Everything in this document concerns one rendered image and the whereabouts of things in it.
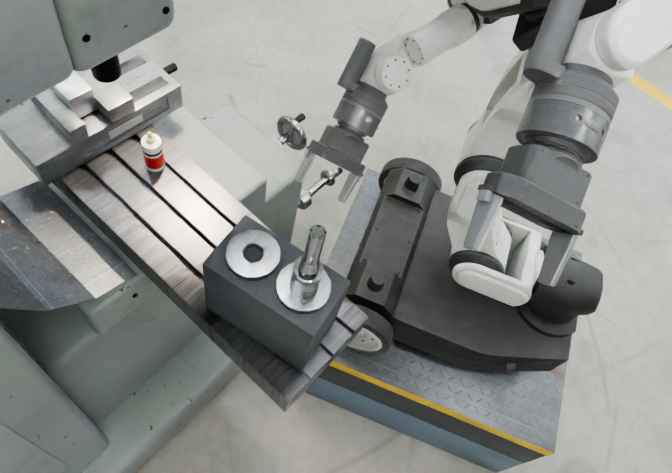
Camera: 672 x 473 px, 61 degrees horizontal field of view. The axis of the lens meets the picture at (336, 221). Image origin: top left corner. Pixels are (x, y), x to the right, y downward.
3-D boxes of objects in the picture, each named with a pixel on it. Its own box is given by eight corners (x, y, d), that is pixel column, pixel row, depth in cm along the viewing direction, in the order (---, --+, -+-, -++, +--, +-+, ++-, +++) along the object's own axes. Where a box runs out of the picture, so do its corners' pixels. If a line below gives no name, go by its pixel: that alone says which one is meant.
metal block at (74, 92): (80, 91, 121) (74, 71, 116) (98, 108, 119) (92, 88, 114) (58, 103, 118) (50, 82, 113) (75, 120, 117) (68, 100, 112)
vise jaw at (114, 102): (93, 69, 125) (89, 55, 122) (136, 110, 121) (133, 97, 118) (68, 81, 122) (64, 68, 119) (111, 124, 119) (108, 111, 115)
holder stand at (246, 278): (243, 261, 115) (245, 209, 98) (334, 320, 112) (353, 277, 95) (205, 307, 109) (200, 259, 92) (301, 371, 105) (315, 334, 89)
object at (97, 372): (228, 208, 213) (228, 97, 163) (290, 263, 206) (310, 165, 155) (32, 360, 175) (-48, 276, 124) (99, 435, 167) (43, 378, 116)
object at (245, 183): (176, 125, 155) (172, 94, 144) (267, 205, 146) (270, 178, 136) (4, 236, 131) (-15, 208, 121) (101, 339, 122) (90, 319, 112)
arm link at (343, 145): (349, 170, 119) (375, 118, 117) (370, 182, 110) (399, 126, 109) (299, 145, 112) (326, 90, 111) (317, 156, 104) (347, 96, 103)
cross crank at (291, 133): (286, 127, 181) (289, 101, 171) (313, 149, 178) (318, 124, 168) (249, 153, 173) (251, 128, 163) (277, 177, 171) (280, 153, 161)
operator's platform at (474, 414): (529, 299, 226) (582, 253, 192) (496, 473, 190) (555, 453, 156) (346, 226, 230) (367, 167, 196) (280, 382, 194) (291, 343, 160)
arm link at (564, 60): (557, 135, 69) (589, 51, 70) (630, 128, 59) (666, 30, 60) (485, 93, 66) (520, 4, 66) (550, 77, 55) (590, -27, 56)
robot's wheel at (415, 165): (431, 206, 192) (451, 171, 175) (427, 217, 190) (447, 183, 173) (376, 184, 193) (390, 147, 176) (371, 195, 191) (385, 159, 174)
